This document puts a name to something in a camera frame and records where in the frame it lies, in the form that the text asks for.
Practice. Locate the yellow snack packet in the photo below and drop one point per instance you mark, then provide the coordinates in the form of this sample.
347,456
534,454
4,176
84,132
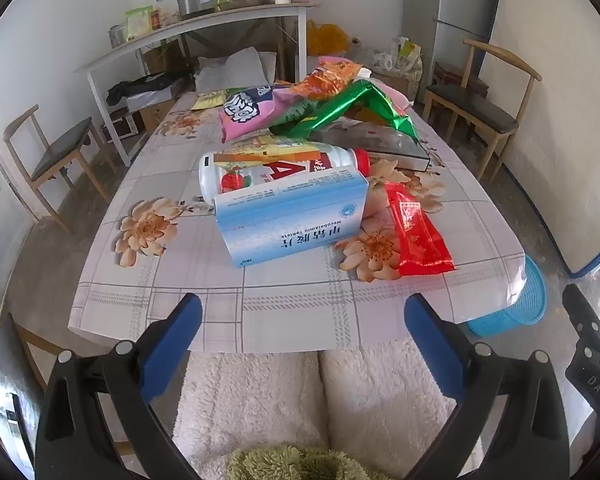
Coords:
270,150

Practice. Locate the white mattress blue trim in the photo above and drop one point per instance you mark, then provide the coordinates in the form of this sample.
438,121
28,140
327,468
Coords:
555,110

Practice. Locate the blue plastic basket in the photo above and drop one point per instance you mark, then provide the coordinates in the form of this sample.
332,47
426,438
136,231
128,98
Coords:
522,305

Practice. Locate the green food bag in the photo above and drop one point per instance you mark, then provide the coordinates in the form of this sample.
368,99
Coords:
138,22

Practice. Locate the floor cardboard box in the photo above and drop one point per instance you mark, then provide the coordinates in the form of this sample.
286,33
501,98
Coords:
402,82

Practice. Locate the white yellow plastic bag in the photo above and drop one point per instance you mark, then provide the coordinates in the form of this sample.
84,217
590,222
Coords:
405,55

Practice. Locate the light blue medicine box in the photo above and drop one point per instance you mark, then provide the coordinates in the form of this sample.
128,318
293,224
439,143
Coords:
290,220

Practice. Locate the grey box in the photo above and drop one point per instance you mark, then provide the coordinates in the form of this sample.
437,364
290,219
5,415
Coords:
380,142

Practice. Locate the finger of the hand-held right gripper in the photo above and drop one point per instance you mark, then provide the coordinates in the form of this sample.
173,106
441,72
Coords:
582,312

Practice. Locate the pink snack bag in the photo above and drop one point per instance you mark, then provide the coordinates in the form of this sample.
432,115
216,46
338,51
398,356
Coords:
245,112

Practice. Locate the red jar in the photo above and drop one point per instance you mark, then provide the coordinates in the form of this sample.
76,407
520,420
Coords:
155,20

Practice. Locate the orange snack bag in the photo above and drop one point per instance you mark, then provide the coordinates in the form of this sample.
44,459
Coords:
325,82

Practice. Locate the white sack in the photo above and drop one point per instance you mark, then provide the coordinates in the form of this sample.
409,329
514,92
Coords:
230,70

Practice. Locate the brown cardboard box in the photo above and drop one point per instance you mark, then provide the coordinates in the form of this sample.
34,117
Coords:
157,60

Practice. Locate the grey refrigerator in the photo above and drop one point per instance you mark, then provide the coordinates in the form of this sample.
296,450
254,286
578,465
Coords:
460,5

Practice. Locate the green yellow packet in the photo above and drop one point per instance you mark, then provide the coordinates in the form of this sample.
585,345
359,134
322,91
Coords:
207,101

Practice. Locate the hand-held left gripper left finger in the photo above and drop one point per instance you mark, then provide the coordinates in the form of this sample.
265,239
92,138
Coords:
172,340

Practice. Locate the red foil packet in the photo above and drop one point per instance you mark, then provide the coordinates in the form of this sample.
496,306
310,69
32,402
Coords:
420,235

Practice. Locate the green fluffy cloth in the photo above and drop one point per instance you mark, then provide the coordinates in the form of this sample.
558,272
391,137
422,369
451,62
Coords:
300,465

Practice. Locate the green foil bag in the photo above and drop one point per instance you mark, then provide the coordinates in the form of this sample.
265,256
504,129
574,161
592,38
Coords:
360,105

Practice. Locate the small steel pot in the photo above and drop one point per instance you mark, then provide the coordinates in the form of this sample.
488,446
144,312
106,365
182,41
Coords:
117,36

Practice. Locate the white bottle red cap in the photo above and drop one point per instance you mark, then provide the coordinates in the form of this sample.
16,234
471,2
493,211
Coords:
260,175

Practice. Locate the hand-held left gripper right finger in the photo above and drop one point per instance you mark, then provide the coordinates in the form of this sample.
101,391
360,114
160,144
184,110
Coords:
432,345

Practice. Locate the floral tablecloth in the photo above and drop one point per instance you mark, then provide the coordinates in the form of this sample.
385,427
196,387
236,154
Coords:
180,260

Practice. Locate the white side table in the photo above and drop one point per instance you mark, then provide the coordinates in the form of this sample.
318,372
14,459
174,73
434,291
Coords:
205,22

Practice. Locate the black bag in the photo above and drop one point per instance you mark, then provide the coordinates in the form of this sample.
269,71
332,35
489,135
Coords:
140,87

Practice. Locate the dark wooden stool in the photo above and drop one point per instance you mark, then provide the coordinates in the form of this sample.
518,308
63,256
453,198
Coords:
450,77

